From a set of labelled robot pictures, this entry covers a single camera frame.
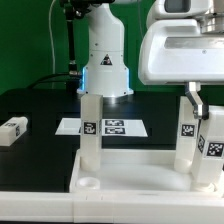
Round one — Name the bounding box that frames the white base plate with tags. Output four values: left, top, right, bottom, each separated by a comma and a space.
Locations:
56, 118, 147, 137

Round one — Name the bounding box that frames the black cable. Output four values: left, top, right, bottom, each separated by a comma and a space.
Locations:
26, 72, 83, 90

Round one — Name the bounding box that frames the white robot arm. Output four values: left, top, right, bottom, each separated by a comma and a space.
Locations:
79, 0, 224, 119

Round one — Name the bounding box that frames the white front fence rail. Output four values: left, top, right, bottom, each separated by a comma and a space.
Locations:
0, 192, 224, 224

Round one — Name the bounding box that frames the white desk top tray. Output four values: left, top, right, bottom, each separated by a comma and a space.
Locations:
68, 148, 224, 194

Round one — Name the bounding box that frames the white cable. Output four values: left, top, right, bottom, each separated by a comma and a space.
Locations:
48, 0, 58, 75

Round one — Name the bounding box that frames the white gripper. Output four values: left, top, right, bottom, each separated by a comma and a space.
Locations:
138, 19, 224, 120

